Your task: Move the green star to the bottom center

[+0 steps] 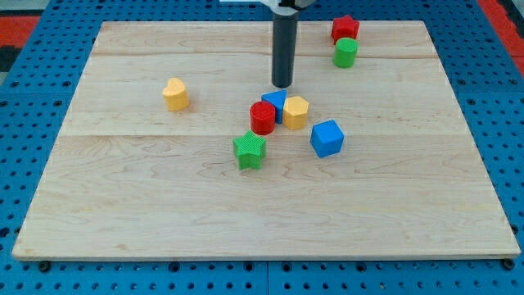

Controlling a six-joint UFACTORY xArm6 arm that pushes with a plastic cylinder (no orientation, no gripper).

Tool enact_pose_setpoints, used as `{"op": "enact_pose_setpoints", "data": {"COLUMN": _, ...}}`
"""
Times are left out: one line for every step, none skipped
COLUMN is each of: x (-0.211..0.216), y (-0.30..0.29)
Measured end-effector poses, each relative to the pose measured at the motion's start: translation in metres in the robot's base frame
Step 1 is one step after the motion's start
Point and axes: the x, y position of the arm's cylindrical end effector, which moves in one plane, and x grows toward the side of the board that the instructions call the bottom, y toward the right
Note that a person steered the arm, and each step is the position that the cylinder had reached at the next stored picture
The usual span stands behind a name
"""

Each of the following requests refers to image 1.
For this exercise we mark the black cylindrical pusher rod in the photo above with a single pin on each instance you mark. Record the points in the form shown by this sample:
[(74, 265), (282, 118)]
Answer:
[(283, 49)]

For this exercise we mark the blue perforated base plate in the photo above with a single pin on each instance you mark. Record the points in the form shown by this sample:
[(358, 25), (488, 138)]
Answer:
[(40, 84)]

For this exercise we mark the green star block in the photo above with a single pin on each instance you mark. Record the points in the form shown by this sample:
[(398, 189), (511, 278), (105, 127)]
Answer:
[(250, 150)]

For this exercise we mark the blue triangle block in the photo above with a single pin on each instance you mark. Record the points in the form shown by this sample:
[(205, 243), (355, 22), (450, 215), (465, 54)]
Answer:
[(277, 99)]

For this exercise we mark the red star block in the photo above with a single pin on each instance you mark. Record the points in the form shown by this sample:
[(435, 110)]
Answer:
[(344, 27)]

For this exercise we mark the red cylinder block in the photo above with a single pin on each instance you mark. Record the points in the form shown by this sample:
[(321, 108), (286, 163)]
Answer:
[(262, 116)]

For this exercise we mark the light wooden board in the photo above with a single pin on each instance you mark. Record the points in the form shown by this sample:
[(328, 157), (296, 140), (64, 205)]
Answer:
[(129, 180)]

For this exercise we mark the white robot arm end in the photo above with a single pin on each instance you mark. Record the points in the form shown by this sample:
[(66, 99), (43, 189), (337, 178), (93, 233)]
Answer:
[(279, 7)]

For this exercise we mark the green cylinder block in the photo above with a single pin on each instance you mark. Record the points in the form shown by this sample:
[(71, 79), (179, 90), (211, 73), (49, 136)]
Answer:
[(345, 52)]

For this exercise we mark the yellow heart block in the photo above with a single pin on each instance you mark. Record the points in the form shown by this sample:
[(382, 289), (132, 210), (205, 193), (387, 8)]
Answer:
[(175, 95)]

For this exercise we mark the yellow hexagon block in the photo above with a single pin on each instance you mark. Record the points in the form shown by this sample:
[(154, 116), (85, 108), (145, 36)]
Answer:
[(295, 112)]

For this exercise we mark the blue cube block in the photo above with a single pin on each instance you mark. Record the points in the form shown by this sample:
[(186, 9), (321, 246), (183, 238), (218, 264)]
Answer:
[(326, 138)]

